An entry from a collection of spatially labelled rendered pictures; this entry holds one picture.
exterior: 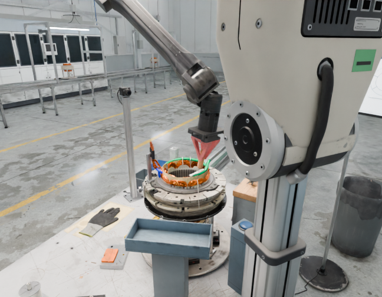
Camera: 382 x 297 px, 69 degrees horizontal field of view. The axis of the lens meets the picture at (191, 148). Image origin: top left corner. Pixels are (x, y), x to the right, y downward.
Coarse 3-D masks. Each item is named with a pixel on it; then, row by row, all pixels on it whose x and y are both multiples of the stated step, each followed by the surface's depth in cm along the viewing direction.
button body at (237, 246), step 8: (232, 232) 91; (240, 232) 88; (232, 240) 92; (240, 240) 89; (232, 248) 93; (240, 248) 90; (232, 256) 94; (240, 256) 91; (232, 264) 94; (240, 264) 92; (232, 272) 96; (240, 272) 93; (232, 280) 97; (240, 280) 94; (232, 288) 98; (240, 288) 95
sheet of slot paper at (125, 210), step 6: (108, 204) 149; (114, 204) 149; (120, 204) 149; (120, 210) 144; (126, 210) 144; (132, 210) 144; (90, 216) 139; (120, 216) 139; (78, 222) 134; (84, 222) 134; (114, 222) 134; (72, 228) 130; (78, 228) 130; (102, 228) 130; (108, 228) 130; (78, 234) 126
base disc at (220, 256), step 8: (216, 224) 130; (224, 232) 124; (224, 240) 119; (216, 248) 114; (224, 248) 114; (144, 256) 110; (216, 256) 110; (224, 256) 110; (200, 264) 106; (208, 264) 106; (216, 264) 106; (192, 272) 102; (200, 272) 102
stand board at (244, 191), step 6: (246, 180) 114; (240, 186) 109; (246, 186) 109; (252, 186) 109; (234, 192) 106; (240, 192) 105; (246, 192) 105; (252, 192) 105; (246, 198) 104; (252, 198) 103
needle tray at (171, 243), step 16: (144, 224) 90; (160, 224) 89; (176, 224) 88; (192, 224) 87; (208, 224) 86; (128, 240) 80; (144, 240) 79; (160, 240) 85; (176, 240) 85; (192, 240) 85; (208, 240) 85; (160, 256) 82; (176, 256) 81; (192, 256) 79; (208, 256) 78; (160, 272) 84; (176, 272) 83; (160, 288) 87; (176, 288) 86
